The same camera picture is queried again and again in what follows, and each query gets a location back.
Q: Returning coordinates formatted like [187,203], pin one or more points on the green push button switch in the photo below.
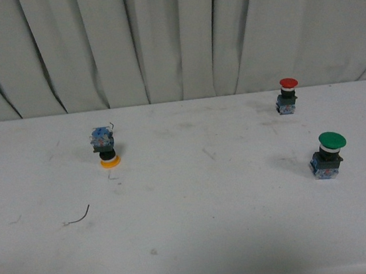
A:
[326,161]

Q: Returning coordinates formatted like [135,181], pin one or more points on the yellow push button switch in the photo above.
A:
[103,143]

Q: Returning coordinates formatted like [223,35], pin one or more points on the thin black wire scrap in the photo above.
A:
[79,219]

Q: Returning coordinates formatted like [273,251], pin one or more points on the red push button switch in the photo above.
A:
[286,101]

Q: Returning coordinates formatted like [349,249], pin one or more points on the white pleated curtain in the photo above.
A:
[70,56]

